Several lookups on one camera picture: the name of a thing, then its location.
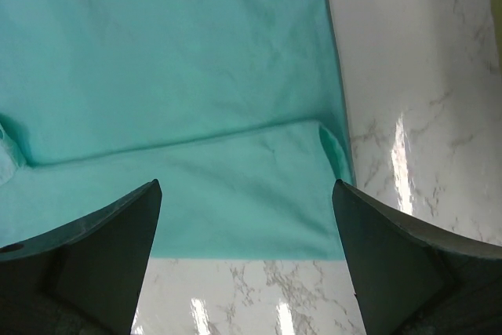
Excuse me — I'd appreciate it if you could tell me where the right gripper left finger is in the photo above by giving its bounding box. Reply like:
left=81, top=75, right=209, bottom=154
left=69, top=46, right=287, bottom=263
left=1, top=180, right=162, bottom=334

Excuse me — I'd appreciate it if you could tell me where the teal t shirt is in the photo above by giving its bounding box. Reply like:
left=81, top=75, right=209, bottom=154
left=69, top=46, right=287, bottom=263
left=1, top=0, right=352, bottom=260

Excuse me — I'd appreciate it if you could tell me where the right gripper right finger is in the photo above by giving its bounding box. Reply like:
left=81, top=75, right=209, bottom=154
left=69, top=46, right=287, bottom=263
left=333, top=180, right=501, bottom=334

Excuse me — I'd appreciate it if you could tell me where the olive green plastic bin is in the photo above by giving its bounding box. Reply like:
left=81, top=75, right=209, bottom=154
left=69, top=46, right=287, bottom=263
left=486, top=0, right=502, bottom=77

